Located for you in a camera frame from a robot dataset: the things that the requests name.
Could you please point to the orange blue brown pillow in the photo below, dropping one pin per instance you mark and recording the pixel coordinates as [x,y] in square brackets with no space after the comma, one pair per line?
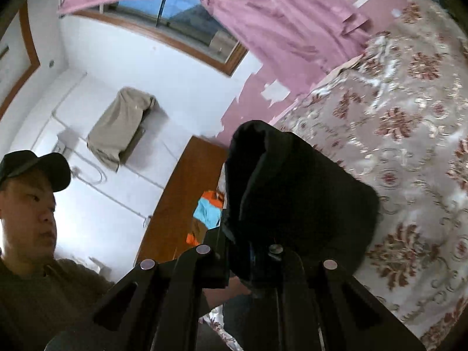
[206,216]

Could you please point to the pink curtain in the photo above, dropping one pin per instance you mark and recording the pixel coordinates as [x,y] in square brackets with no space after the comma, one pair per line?
[299,39]

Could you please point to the person's left hand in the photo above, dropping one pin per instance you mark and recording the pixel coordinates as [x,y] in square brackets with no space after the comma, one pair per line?
[218,296]

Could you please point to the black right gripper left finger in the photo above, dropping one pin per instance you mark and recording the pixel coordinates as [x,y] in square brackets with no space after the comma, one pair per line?
[156,306]

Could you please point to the black padded jacket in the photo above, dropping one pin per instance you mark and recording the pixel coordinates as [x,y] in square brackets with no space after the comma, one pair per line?
[281,190]

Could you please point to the brown wooden headboard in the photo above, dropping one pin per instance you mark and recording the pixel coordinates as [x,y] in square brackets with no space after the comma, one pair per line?
[198,170]

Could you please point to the man in black cap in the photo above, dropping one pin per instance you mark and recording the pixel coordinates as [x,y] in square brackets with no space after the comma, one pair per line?
[41,295]

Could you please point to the beige cloth on air conditioner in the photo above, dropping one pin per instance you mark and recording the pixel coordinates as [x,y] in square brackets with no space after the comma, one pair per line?
[115,129]

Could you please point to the floral bed cover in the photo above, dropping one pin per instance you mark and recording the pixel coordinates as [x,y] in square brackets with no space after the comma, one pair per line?
[397,120]

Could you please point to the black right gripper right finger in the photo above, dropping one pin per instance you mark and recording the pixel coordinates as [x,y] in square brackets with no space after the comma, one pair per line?
[311,302]

